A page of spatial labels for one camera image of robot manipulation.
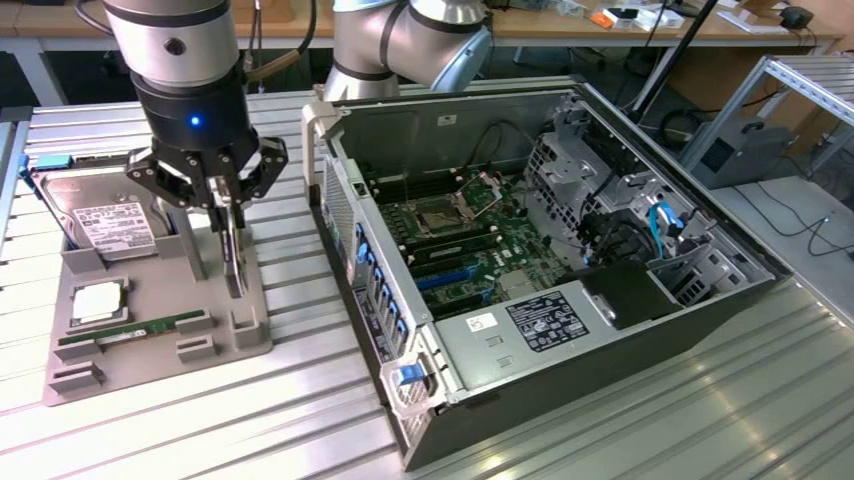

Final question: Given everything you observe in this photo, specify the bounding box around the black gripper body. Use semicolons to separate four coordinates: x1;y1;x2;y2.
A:
129;67;261;197

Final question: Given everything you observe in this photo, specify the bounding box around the green graphics card with bracket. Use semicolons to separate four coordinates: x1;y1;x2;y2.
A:
204;175;252;301

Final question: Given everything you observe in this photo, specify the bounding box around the silver hard disk with label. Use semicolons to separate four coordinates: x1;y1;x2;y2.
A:
37;167;176;262

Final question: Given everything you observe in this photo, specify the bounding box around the blue plastic disk caddy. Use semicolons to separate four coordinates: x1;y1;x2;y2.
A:
17;152;178;240

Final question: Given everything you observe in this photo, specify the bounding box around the grey plastic parts rack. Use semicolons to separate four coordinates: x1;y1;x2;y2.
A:
41;199;274;407

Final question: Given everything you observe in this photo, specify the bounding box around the silver CPU chip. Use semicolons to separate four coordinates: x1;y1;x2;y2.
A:
70;285;128;321

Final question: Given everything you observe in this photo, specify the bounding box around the CPU socket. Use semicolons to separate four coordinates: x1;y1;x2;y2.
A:
412;197;472;236

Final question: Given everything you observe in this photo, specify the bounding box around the green RAM stick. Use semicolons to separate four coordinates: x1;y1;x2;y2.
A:
57;313;205;346

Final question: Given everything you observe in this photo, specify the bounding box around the long wooden desk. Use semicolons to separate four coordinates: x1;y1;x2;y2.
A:
0;0;846;51

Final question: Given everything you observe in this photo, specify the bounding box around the installed dark RAM stick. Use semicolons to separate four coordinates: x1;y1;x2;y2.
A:
405;234;499;261

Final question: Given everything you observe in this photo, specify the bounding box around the open metal socket cover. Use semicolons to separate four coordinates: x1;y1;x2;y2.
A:
452;172;519;220

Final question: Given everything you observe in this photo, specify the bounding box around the blue expansion slot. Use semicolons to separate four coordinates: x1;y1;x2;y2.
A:
413;267;475;291

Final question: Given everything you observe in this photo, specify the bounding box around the black expansion slot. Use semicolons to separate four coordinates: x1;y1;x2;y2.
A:
432;292;495;317

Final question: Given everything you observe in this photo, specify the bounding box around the green motherboard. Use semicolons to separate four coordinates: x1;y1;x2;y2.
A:
372;169;581;321

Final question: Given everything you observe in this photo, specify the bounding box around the silver chipset heatsink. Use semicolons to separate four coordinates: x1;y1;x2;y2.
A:
496;272;540;297

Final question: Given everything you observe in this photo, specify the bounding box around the grey metal disk bay cage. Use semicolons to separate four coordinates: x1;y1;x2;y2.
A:
523;132;645;241

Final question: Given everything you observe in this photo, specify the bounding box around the grey power supply unit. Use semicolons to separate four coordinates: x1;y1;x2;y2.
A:
432;279;615;391

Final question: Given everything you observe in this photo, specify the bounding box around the orange and white box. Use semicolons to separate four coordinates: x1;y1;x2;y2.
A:
589;7;639;29

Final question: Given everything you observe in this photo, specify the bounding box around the black plastic fan shroud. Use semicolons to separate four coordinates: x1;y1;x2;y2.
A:
556;262;685;331

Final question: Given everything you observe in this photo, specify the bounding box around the black slanted pole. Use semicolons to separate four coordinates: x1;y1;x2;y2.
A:
629;0;722;114

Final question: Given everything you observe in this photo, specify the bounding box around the small white box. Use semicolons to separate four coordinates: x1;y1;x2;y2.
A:
632;9;685;29

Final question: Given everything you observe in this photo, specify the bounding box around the open black PC case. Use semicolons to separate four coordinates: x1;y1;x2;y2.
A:
303;82;795;472

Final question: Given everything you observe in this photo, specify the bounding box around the perforated metal disk bay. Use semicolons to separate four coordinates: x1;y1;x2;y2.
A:
649;242;746;307

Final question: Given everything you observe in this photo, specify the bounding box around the flat white box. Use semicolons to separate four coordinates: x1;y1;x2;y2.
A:
716;8;792;36

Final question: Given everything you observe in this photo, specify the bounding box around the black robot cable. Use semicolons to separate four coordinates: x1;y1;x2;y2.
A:
242;0;320;96

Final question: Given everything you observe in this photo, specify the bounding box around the black looped wire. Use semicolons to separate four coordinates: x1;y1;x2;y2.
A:
465;122;519;174

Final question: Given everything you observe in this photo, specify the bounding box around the blue SATA wire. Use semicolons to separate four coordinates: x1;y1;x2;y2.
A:
644;197;683;261

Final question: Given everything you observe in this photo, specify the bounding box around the grey box with black handle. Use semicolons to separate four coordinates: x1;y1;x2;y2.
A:
685;119;812;189

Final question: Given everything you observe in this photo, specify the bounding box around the thin black cable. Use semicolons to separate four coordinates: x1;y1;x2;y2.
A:
732;184;854;256

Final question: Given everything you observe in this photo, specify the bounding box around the aluminium profile frame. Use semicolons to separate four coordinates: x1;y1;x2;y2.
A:
676;53;854;191

